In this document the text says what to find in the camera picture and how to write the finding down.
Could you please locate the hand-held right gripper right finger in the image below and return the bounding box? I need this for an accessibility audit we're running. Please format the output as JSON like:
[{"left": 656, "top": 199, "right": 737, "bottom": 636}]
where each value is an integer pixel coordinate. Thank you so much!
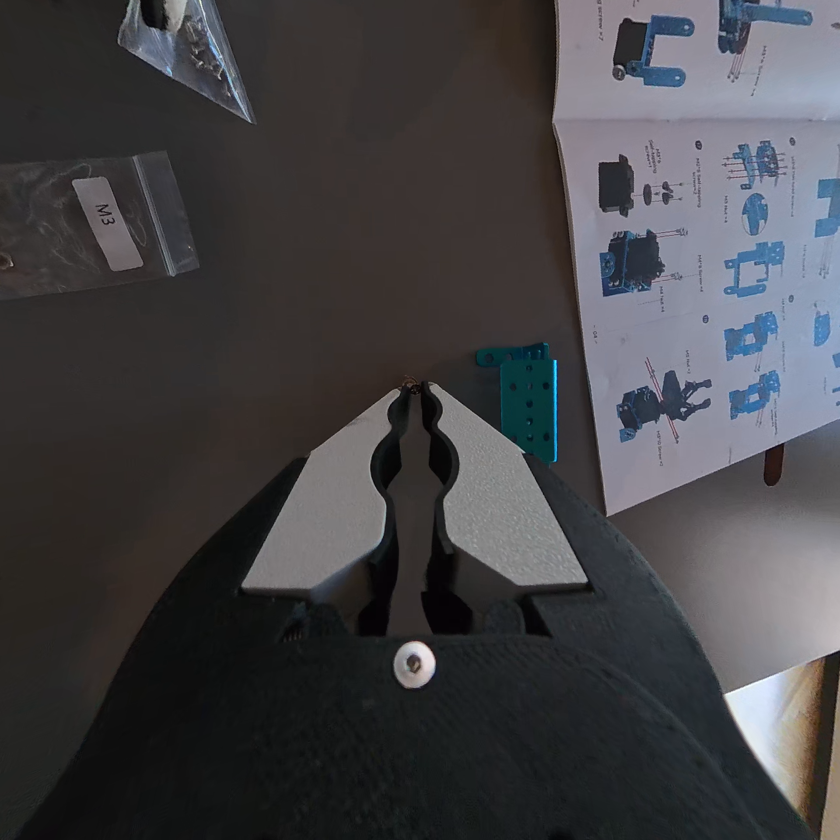
[{"left": 419, "top": 382, "right": 590, "bottom": 622}]

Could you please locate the blue metal U bracket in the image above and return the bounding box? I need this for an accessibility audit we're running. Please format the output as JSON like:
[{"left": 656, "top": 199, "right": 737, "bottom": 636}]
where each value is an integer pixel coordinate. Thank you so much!
[{"left": 476, "top": 341, "right": 559, "bottom": 466}]

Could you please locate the white label zip bag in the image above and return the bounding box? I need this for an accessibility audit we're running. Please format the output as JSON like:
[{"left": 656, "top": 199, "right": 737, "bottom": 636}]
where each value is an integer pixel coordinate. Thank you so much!
[{"left": 0, "top": 151, "right": 200, "bottom": 301}]

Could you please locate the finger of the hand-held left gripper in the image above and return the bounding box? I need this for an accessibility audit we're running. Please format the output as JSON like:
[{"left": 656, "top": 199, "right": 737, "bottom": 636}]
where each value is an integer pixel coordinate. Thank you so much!
[{"left": 141, "top": 0, "right": 191, "bottom": 31}]

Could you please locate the white assembly instruction booklet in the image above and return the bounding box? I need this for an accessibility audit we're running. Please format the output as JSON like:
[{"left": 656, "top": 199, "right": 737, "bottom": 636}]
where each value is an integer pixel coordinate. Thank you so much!
[{"left": 553, "top": 0, "right": 840, "bottom": 517}]

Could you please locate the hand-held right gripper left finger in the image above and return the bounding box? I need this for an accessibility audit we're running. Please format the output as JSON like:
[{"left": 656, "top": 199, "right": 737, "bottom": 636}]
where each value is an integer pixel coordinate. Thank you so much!
[{"left": 240, "top": 387, "right": 411, "bottom": 619}]

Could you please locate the pointed clear zip bag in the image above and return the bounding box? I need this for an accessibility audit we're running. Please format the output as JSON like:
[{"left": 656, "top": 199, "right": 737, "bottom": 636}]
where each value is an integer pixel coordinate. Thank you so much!
[{"left": 117, "top": 0, "right": 257, "bottom": 126}]

